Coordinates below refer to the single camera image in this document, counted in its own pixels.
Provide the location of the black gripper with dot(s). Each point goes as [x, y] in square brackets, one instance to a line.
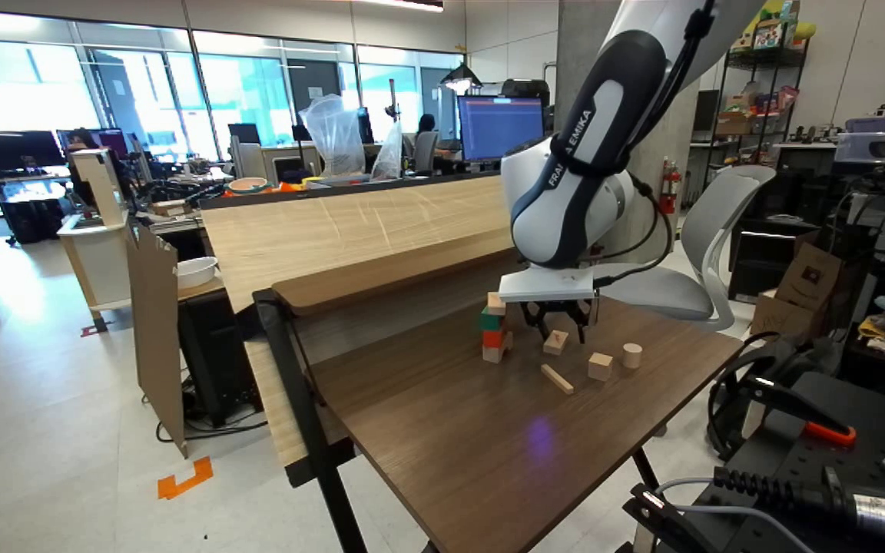
[564, 306]

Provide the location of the small rectangular wooden block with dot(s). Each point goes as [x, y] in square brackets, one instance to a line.
[557, 342]

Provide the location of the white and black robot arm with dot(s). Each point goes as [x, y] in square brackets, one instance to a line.
[607, 132]

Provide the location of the thin wooden stick block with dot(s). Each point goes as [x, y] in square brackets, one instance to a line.
[557, 378]

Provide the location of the wooden cube block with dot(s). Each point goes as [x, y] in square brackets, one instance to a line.
[599, 368]

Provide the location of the orange toy block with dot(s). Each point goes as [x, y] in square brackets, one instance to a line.
[492, 340]

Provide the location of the green toy block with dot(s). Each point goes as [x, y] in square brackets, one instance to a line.
[488, 323]

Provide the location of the wooden cylinder block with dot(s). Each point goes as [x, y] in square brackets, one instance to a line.
[630, 356]

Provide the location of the red fire extinguisher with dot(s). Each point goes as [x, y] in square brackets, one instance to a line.
[672, 189]

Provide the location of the white office chair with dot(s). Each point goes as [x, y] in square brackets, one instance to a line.
[720, 234]

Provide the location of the blue screen monitor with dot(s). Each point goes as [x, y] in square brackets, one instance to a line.
[501, 126]

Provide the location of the light wooden back panel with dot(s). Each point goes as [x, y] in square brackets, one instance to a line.
[361, 232]

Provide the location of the seated person dark hair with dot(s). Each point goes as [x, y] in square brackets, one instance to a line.
[425, 144]

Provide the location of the small cardboard box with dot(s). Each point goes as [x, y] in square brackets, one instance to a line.
[813, 278]

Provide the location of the clear plastic bag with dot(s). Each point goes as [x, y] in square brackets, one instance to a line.
[335, 132]

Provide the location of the metal storage rack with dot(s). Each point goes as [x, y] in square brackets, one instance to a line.
[760, 81]

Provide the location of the black perforated workbench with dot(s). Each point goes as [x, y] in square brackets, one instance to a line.
[874, 431]

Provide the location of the brown wooden panel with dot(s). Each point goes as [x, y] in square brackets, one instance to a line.
[155, 326]

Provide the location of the orange floor tape marker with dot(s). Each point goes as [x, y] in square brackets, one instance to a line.
[186, 479]

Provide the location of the black monitor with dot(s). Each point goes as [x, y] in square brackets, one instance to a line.
[12, 155]

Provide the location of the black metal table frame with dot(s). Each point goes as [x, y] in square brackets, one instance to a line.
[298, 411]

